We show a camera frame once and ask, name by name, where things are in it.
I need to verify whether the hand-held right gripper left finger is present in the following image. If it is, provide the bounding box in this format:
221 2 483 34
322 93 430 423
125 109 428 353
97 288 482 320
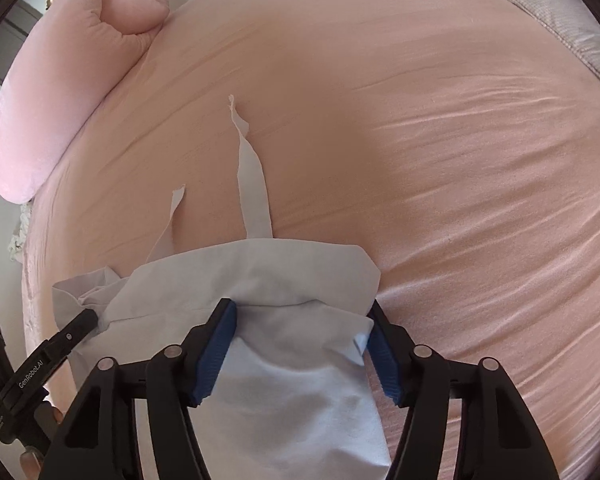
40 297 238 480

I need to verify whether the crumpled clothes pile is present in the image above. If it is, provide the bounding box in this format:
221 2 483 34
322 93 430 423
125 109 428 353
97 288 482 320
7 202 35 263

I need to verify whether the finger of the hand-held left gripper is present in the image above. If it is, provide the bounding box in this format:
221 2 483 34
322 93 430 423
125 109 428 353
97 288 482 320
42 307 101 361

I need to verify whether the pink pillow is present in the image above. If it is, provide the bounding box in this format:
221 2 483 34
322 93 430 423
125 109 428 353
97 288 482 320
0 0 170 205

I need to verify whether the white shirt with navy trim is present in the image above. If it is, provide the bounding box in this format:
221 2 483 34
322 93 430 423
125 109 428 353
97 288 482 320
51 94 401 480

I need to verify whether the person's left hand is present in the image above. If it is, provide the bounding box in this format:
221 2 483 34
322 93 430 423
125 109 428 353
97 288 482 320
21 448 41 479

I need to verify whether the pink sheet bed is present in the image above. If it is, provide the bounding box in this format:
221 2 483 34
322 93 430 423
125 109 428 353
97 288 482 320
20 0 600 480

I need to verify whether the grey door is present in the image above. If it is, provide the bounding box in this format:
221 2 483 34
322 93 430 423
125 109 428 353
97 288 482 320
0 0 46 81

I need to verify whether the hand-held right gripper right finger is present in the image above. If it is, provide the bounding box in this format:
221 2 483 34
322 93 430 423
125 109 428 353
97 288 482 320
365 300 563 480

